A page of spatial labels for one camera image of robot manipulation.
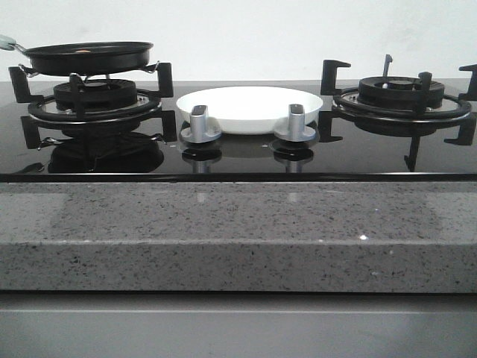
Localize white round plate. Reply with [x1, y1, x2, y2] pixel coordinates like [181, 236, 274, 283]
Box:
[177, 86, 323, 135]

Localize black frying pan green handle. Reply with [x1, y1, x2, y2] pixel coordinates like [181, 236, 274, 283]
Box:
[1, 35, 154, 66]

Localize black glass gas hob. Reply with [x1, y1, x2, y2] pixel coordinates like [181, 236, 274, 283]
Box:
[1, 82, 476, 182]

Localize left silver stove knob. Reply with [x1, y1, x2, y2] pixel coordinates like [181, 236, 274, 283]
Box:
[180, 105, 222, 144]

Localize silver stove knob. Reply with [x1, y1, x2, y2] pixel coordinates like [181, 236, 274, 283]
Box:
[180, 105, 222, 144]
[274, 104, 316, 142]

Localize right silver stove knob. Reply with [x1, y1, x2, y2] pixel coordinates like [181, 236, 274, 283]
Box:
[274, 104, 316, 142]

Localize left black burner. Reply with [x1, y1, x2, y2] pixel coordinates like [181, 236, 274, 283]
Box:
[54, 79, 137, 111]

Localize black burner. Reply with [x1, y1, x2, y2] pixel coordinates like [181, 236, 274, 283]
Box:
[357, 76, 423, 110]
[54, 79, 137, 111]

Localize right black burner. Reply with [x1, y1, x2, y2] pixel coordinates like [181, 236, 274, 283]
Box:
[357, 76, 423, 110]

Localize right black pan support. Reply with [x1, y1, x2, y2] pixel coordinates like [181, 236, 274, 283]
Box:
[318, 54, 476, 172]

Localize black pan support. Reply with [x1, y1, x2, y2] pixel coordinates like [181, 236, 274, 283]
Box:
[318, 54, 476, 172]
[7, 61, 177, 150]

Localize left black pan support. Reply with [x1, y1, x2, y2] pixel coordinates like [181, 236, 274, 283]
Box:
[7, 61, 177, 150]

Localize chrome wire pan trivet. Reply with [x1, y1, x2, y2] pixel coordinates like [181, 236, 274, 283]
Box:
[8, 60, 159, 82]

